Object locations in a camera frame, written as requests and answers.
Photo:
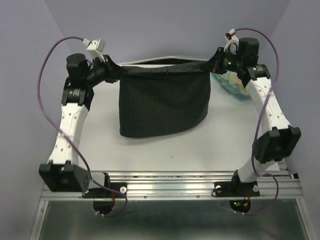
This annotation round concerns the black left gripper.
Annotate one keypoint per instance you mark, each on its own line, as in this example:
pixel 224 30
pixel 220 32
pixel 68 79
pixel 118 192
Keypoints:
pixel 107 66

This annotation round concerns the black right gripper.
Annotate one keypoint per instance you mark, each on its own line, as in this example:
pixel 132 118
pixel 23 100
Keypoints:
pixel 215 63

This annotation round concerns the dark dotted skirt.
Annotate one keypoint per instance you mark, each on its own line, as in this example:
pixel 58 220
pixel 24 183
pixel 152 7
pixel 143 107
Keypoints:
pixel 159 101

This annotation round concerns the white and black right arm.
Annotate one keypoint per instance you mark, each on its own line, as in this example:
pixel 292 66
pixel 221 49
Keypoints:
pixel 275 137

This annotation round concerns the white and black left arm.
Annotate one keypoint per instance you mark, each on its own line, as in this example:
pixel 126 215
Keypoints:
pixel 62 172

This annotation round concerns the teal plastic basket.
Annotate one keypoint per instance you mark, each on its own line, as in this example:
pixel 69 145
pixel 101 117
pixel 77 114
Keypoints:
pixel 218 79

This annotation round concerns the pastel floral skirt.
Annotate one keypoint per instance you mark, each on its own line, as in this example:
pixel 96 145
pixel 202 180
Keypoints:
pixel 233 84

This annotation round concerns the metal lower shelf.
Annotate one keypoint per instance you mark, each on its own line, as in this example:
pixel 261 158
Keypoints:
pixel 169 220

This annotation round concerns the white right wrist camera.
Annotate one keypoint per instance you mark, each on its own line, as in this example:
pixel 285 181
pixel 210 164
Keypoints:
pixel 232 42

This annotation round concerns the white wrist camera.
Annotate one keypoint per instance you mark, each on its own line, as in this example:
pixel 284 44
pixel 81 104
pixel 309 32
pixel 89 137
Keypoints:
pixel 232 42
pixel 95 49

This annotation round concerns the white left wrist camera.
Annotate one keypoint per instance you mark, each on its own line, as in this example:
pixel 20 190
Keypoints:
pixel 95 49

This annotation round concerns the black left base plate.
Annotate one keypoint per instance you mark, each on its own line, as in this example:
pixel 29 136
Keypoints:
pixel 100 193

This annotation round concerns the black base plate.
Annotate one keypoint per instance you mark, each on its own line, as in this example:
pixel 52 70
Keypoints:
pixel 225 189
pixel 100 193

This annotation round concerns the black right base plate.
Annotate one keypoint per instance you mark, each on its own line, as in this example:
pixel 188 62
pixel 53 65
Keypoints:
pixel 225 189

